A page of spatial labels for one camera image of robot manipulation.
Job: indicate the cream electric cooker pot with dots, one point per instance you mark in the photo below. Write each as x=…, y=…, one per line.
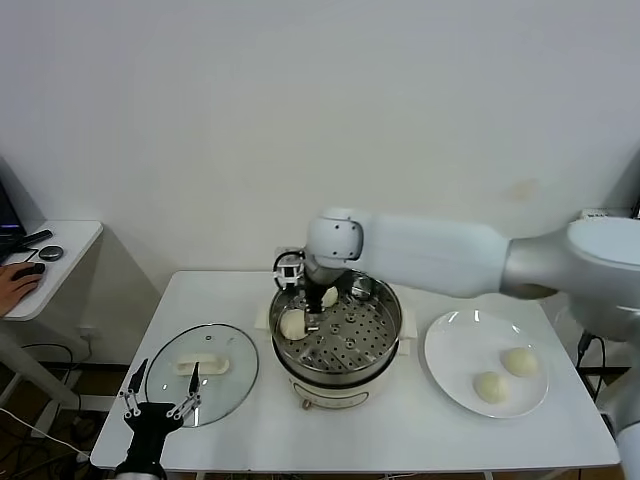
x=330, y=397

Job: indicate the white steamed baozi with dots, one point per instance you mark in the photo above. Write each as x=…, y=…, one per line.
x=291, y=325
x=330, y=297
x=520, y=361
x=490, y=386

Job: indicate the white side desk with label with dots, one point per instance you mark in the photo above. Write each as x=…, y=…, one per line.
x=600, y=214

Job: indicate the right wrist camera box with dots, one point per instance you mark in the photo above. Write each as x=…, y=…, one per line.
x=290, y=270

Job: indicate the black bar-shaped device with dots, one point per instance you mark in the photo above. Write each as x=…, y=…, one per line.
x=37, y=236

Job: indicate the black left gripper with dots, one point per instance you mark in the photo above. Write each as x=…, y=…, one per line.
x=150, y=420

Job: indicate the white round plate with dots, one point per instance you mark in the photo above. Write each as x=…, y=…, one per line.
x=460, y=350

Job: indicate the round grey disc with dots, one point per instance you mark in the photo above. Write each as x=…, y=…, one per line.
x=51, y=252

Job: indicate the dark laptop with purple screen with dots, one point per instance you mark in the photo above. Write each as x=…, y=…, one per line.
x=6, y=215

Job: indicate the white wall socket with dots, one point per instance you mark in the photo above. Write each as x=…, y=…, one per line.
x=87, y=333

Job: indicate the white side desk with laptop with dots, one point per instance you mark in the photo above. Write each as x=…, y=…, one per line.
x=70, y=240

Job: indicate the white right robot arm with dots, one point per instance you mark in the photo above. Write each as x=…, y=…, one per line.
x=435, y=255

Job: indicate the perforated steel steamer basket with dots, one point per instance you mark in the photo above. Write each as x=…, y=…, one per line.
x=360, y=320

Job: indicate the black computer mouse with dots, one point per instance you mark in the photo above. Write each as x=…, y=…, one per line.
x=31, y=270

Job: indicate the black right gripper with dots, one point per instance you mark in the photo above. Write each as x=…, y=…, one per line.
x=315, y=295

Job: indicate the person's bare hand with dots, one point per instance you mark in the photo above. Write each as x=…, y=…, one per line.
x=15, y=290

